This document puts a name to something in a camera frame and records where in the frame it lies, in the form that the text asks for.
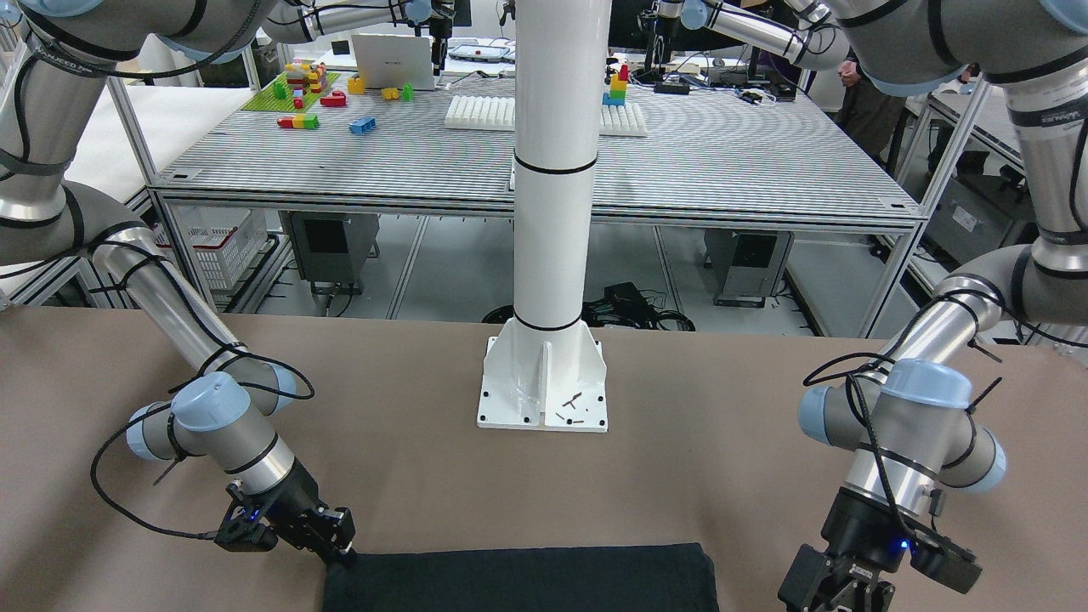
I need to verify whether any black t-shirt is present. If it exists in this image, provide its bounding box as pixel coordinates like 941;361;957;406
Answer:
321;543;718;611

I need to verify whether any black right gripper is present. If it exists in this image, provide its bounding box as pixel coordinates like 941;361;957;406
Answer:
252;462;359;570

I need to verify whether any red yellow green brick row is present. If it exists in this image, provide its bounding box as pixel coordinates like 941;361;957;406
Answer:
276;113;320;128

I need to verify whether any white laptop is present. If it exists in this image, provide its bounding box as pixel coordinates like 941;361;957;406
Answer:
350;34;436;91

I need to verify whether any white plastic basket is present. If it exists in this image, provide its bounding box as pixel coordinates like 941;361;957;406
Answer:
176;206;268;292

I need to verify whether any aluminium frame work table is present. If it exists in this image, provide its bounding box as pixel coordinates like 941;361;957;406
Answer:
85;34;1017;339

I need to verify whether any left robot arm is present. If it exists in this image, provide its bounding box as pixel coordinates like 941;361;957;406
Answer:
779;1;1085;611

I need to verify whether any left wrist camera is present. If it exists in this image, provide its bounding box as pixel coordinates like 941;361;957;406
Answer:
908;527;982;595

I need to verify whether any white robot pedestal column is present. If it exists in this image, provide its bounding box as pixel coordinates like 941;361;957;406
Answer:
477;1;610;433

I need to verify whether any blue lego brick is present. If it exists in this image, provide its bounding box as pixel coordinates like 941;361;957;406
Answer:
348;117;378;135

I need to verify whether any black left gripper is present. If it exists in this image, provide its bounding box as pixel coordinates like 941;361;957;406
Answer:
778;489;908;611

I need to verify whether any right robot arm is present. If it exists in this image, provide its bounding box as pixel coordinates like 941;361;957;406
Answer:
3;1;356;564

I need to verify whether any green lego baseplate with bricks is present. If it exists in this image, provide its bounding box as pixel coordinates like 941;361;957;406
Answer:
242;61;341;113

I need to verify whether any stacked colourful brick tower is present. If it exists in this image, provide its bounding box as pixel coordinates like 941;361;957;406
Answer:
602;65;629;107

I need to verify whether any white ridged tray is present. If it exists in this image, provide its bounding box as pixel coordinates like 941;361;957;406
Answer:
444;94;650;137

